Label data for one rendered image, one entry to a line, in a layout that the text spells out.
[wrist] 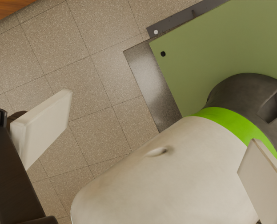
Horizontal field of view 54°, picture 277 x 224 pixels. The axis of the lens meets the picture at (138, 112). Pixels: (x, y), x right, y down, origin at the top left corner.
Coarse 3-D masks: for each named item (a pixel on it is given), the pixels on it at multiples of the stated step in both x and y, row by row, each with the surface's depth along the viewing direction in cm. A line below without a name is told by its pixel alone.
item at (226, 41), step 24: (240, 0) 28; (264, 0) 26; (192, 24) 34; (216, 24) 32; (240, 24) 29; (264, 24) 27; (168, 48) 40; (192, 48) 36; (216, 48) 33; (240, 48) 31; (264, 48) 28; (168, 72) 43; (192, 72) 39; (216, 72) 35; (240, 72) 32; (264, 72) 30; (192, 96) 41
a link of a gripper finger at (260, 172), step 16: (256, 144) 18; (256, 160) 17; (272, 160) 16; (240, 176) 19; (256, 176) 17; (272, 176) 15; (256, 192) 16; (272, 192) 14; (256, 208) 16; (272, 208) 14
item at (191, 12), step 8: (208, 0) 127; (216, 0) 127; (224, 0) 126; (192, 8) 130; (200, 8) 129; (208, 8) 128; (176, 16) 132; (184, 16) 131; (192, 16) 131; (160, 24) 134; (168, 24) 134; (176, 24) 133; (152, 32) 136; (160, 32) 136
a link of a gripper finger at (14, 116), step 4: (16, 112) 15; (20, 112) 15; (24, 112) 16; (8, 116) 15; (12, 116) 15; (16, 116) 15; (8, 120) 14; (12, 120) 14; (8, 124) 14; (8, 128) 13; (8, 132) 13
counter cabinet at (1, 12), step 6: (0, 0) 115; (6, 0) 118; (12, 0) 121; (18, 0) 124; (24, 0) 127; (30, 0) 130; (0, 6) 122; (6, 6) 125; (12, 6) 128; (18, 6) 131; (24, 6) 135; (0, 12) 130; (6, 12) 133; (12, 12) 137; (0, 18) 138
